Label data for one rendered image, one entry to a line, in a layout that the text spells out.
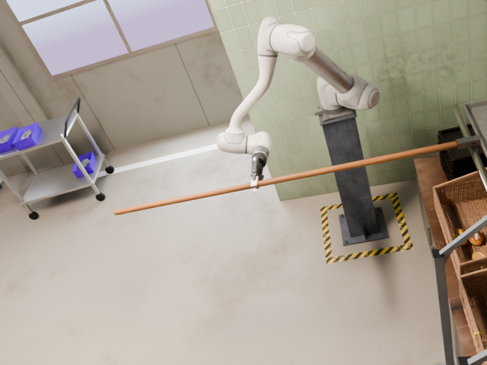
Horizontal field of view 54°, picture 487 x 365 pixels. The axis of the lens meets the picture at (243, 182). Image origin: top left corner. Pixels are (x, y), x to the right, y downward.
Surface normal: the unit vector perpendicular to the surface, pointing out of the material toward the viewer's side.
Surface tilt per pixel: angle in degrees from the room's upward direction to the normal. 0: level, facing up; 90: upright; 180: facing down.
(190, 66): 90
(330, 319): 0
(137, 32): 90
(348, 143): 90
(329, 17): 90
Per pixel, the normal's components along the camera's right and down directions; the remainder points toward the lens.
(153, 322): -0.31, -0.75
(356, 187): -0.05, 0.62
